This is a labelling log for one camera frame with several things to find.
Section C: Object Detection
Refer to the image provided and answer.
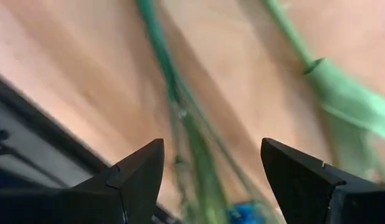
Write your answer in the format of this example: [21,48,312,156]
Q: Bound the large blue flower bunch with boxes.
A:
[135,0,274,224]

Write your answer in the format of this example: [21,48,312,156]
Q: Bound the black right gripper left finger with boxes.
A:
[0,138,165,224]

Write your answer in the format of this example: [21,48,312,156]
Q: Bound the green plastic flower stem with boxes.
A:
[262,0,385,184]

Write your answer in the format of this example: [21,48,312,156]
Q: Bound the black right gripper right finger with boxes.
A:
[260,137,385,224]

